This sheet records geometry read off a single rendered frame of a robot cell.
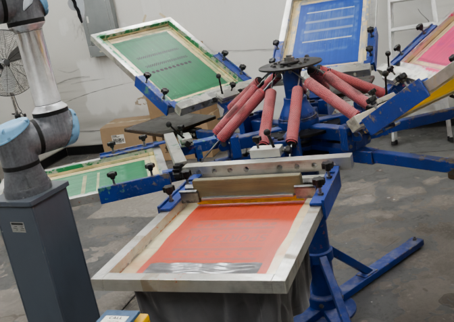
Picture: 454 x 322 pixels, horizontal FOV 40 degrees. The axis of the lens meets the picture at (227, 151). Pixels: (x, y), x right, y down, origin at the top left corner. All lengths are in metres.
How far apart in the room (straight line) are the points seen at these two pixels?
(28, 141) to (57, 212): 0.25
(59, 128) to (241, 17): 4.53
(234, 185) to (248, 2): 4.31
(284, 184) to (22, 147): 0.87
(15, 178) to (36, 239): 0.20
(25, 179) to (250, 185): 0.76
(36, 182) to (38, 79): 0.32
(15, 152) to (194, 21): 4.75
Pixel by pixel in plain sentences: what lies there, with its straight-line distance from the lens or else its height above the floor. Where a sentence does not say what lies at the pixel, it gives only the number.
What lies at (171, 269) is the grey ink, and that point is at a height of 0.96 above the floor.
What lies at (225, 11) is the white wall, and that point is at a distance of 6.47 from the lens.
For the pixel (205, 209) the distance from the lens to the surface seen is 2.27.
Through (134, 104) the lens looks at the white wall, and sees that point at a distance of 7.11.
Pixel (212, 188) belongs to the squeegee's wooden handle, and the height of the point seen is 1.03.
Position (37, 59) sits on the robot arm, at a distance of 2.05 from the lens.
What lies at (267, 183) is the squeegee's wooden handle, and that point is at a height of 1.03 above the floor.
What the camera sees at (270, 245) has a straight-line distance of 1.89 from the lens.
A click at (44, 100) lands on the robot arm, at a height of 1.47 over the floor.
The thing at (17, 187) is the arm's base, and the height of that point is 1.24.
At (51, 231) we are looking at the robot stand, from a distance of 2.07.
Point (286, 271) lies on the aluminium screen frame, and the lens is 1.66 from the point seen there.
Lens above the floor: 1.75
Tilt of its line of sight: 16 degrees down
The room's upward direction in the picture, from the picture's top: 10 degrees counter-clockwise
